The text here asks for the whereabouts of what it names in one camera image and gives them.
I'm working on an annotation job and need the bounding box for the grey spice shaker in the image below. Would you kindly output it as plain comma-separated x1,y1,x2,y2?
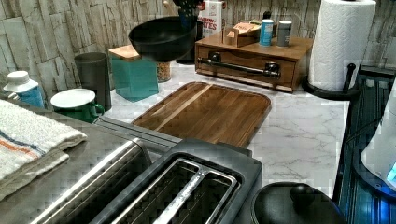
276,21,292,47

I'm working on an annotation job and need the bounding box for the black toaster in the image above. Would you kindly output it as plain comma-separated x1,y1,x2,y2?
90,139,262,224

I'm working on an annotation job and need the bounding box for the paper towel roll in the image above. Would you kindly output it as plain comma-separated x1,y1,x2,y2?
308,0,376,91

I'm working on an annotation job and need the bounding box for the black paper towel holder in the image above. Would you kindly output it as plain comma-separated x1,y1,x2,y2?
301,63,361,101

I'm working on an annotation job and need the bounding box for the small wooden packet holder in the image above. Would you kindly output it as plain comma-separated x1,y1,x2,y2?
221,22,261,48

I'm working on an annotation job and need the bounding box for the glass jar with cereal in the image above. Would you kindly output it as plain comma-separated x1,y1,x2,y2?
157,62,171,82

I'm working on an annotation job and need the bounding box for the wooden cutting board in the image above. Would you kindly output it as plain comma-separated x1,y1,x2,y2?
133,82,271,147

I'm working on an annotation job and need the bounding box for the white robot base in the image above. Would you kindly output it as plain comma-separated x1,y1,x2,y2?
361,85,396,190

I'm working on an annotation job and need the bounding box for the green mug with white interior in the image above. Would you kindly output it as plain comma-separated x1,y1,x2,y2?
50,89,105,123

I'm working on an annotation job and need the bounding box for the wooden drawer box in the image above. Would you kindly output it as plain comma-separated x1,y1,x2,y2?
195,33,313,92

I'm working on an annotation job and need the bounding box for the black bowl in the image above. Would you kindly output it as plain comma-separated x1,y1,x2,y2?
128,16,197,62

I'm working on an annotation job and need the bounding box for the cinnamon cereal box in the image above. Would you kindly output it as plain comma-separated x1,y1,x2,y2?
198,0,226,37

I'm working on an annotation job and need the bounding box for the blue spice shaker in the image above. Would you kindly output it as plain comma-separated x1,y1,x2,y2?
260,19,274,46

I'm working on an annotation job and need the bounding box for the black utensil holder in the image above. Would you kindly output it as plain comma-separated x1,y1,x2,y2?
177,21,203,65

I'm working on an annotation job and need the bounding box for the striped white towel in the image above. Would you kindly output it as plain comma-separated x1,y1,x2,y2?
0,100,88,199

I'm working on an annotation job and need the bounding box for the white and blue bottle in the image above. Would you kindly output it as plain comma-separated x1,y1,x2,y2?
3,71,44,107

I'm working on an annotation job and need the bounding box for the black pot lid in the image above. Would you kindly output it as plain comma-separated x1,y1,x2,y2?
250,182,347,224

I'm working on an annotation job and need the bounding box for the teal canister with wooden lid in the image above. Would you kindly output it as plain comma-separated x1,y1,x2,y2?
108,45,159,102

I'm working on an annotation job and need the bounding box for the dark grey tumbler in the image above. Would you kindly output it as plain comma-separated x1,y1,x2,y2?
74,52,112,111

